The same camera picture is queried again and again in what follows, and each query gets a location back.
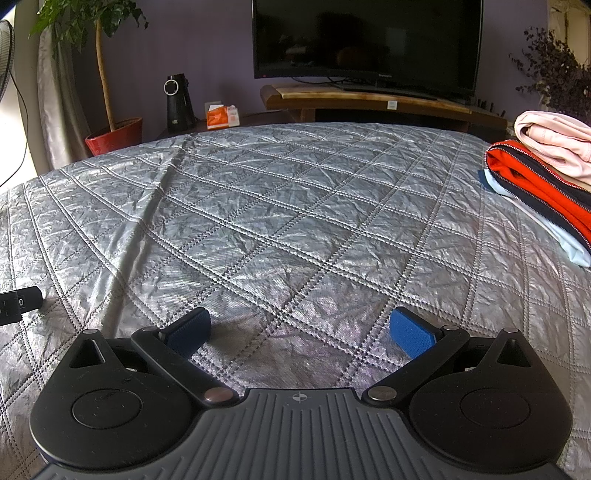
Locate black standing fan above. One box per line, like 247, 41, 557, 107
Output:
0, 18, 29, 185

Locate orange tissue pack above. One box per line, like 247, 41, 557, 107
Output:
206, 105, 242, 131

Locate light blue folded garment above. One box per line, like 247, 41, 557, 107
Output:
478, 168, 591, 269

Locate black router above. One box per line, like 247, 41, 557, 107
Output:
473, 96, 507, 117

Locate grey curtain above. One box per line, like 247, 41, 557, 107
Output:
36, 18, 94, 172

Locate red plant pot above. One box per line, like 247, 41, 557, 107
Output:
84, 117, 145, 158

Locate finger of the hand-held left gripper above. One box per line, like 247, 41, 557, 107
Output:
0, 285, 44, 327

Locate purple dried plant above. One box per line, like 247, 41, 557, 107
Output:
509, 14, 591, 112

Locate black cylindrical speaker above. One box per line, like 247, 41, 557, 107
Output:
164, 74, 197, 136

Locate silver quilted blanket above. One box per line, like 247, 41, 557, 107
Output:
0, 121, 591, 480

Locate potted green tree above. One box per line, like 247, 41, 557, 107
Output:
30, 0, 149, 133

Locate black flat television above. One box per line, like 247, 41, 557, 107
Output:
252, 0, 484, 94

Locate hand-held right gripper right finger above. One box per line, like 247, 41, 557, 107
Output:
361, 307, 533, 410

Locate wooden television riser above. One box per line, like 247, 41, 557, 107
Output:
259, 84, 509, 136

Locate orange navy jacket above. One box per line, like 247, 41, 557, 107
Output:
485, 141, 591, 253

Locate pink pants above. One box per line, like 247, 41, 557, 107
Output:
514, 110, 591, 193

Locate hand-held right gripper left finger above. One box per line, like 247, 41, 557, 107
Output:
68, 308, 237, 409

